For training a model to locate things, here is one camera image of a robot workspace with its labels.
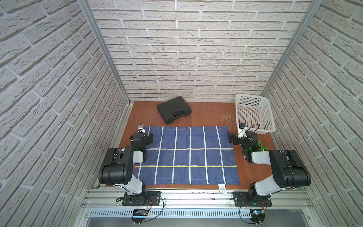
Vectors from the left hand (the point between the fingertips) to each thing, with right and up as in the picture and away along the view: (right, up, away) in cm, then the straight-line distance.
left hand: (143, 130), depth 94 cm
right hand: (+65, 0, +1) cm, 65 cm away
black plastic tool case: (+18, +15, +17) cm, 29 cm away
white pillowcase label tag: (+50, -31, -17) cm, 61 cm away
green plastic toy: (+80, -11, -2) cm, 81 cm away
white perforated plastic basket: (+86, +14, +19) cm, 89 cm away
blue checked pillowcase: (+32, -16, -4) cm, 36 cm away
